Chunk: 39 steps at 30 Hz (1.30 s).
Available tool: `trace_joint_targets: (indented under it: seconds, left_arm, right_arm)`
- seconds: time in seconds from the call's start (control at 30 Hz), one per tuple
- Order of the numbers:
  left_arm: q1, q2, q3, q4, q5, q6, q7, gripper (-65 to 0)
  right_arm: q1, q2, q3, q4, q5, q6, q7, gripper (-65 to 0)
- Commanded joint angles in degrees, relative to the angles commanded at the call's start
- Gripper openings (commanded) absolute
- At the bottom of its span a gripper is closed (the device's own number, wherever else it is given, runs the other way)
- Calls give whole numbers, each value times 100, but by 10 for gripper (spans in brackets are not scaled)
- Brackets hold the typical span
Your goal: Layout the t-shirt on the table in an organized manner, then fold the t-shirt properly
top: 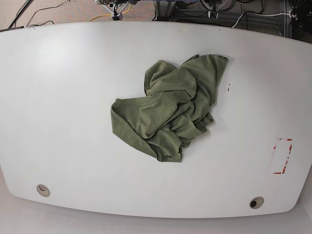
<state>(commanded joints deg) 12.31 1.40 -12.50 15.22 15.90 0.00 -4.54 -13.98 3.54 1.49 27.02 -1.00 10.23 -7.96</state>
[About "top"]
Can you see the red tape rectangle marking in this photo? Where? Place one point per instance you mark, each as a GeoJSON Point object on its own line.
{"type": "Point", "coordinates": [280, 156]}

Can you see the olive green t-shirt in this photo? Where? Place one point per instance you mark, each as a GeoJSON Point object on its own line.
{"type": "Point", "coordinates": [175, 109]}

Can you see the metal frame rack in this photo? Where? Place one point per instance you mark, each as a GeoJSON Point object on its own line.
{"type": "Point", "coordinates": [268, 16]}

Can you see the right table cable grommet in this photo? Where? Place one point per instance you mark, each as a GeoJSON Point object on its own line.
{"type": "Point", "coordinates": [256, 203]}

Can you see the table cable grommet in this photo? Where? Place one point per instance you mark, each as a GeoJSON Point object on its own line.
{"type": "Point", "coordinates": [256, 203]}
{"type": "Point", "coordinates": [43, 190]}

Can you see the left table cable grommet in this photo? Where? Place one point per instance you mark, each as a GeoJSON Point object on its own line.
{"type": "Point", "coordinates": [43, 190]}

